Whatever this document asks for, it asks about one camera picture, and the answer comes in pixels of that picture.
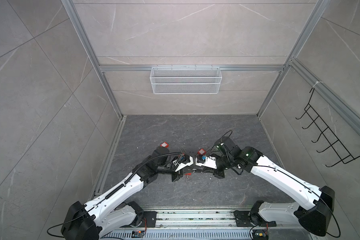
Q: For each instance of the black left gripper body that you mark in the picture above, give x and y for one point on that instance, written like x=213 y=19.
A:
x=170 y=168

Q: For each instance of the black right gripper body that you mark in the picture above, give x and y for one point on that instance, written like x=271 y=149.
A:
x=223 y=163

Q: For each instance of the red padlock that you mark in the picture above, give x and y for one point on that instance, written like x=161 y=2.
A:
x=164 y=145
x=201 y=152
x=188 y=175

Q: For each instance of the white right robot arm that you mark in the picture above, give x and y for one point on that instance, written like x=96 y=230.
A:
x=312 y=206

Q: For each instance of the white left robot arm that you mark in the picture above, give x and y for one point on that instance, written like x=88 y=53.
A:
x=103 y=214

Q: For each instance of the red padlock front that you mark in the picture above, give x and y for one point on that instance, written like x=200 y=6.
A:
x=188 y=175

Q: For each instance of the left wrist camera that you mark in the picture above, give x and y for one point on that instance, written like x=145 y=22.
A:
x=182 y=162

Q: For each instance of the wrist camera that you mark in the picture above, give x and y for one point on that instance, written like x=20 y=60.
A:
x=182 y=162
x=205 y=161

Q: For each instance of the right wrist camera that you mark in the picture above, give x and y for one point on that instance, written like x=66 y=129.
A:
x=205 y=161

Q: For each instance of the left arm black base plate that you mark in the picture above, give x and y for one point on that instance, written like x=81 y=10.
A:
x=149 y=219

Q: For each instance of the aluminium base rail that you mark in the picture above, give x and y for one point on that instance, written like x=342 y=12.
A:
x=198 y=217

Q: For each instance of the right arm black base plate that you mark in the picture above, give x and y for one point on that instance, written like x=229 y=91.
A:
x=243 y=218

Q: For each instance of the slotted cable duct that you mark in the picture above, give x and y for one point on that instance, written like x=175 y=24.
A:
x=183 y=234

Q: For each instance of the aluminium frame left rail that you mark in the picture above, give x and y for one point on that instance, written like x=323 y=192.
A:
x=98 y=188

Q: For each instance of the white wire mesh basket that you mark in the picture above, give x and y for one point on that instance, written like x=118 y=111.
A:
x=185 y=80

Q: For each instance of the black wire hook rack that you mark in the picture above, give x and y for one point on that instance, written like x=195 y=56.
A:
x=327 y=133

